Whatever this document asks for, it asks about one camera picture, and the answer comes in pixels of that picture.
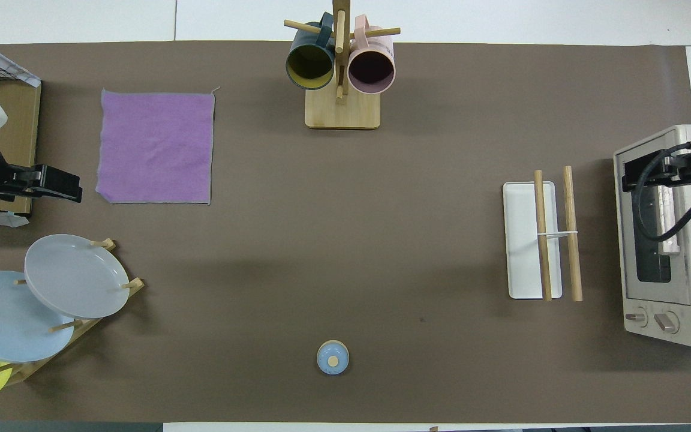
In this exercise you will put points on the pink mug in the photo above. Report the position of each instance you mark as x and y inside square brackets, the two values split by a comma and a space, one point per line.
[371, 69]

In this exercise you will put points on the purple and grey towel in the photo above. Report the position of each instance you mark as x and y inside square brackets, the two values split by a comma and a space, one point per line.
[156, 147]

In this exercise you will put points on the brown table mat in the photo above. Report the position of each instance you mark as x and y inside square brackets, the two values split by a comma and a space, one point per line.
[321, 240]

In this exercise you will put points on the wooden plate rack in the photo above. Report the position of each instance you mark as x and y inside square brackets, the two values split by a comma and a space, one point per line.
[135, 284]

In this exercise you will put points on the wooden shelf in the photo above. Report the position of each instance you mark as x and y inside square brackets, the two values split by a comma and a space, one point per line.
[12, 132]

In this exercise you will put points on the light blue plate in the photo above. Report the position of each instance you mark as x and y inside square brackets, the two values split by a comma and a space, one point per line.
[3, 318]

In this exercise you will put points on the wooden mug tree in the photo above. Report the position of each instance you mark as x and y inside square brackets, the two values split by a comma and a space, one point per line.
[342, 114]

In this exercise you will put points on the white towel rack wooden bars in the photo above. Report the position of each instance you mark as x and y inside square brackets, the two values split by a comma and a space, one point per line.
[522, 240]

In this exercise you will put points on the dark teal mug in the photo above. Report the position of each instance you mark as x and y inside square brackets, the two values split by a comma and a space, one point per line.
[309, 66]

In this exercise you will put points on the grey plate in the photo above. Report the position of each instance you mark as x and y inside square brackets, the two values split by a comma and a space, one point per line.
[75, 276]

